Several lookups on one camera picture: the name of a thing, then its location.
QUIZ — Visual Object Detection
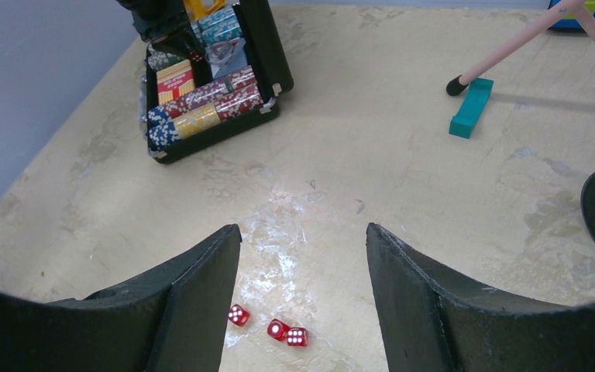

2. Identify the teal block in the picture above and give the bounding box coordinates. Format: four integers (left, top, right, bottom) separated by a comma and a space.
446, 77, 494, 139

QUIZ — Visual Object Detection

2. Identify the pink music stand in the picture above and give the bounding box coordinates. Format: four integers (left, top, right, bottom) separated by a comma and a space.
457, 0, 595, 86

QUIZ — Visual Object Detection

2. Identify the blue card deck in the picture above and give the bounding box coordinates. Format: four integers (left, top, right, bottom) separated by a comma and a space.
205, 37, 249, 79

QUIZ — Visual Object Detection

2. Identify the red 100 chip stack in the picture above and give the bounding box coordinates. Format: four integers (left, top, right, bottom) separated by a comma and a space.
215, 84, 263, 122

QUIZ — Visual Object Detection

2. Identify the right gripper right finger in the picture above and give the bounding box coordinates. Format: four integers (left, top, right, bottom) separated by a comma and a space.
366, 223, 595, 371

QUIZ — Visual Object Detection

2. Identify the light blue chip row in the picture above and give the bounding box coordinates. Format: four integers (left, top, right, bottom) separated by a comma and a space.
146, 5, 243, 72

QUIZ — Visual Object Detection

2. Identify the blue white chip stack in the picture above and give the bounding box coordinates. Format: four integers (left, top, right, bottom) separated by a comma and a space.
147, 122, 181, 150

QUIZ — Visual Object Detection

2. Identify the yellow 50 chip stack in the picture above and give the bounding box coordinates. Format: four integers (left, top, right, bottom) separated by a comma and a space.
173, 102, 221, 140

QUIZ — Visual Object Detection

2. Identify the red die pair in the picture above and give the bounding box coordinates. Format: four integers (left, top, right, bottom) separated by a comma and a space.
267, 319, 291, 343
286, 327, 308, 347

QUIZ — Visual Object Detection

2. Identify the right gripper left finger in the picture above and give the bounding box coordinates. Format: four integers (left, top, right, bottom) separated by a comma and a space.
0, 224, 242, 371

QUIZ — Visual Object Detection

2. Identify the red Texas Hold'em card deck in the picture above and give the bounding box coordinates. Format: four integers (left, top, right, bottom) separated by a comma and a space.
156, 60, 195, 105

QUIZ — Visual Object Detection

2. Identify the black poker chip case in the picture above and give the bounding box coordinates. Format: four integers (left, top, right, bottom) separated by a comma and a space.
131, 1, 294, 164

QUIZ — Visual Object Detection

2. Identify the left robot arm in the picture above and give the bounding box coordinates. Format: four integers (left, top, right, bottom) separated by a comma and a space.
116, 0, 190, 42

